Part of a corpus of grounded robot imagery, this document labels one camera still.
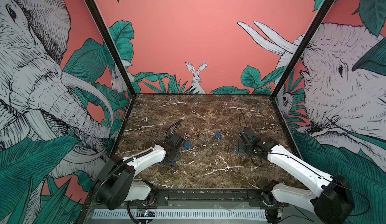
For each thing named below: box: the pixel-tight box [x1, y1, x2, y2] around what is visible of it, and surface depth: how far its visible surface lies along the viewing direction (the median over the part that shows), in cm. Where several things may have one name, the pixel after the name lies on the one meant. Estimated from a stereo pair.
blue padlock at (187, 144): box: [183, 141, 192, 150], surface depth 95 cm
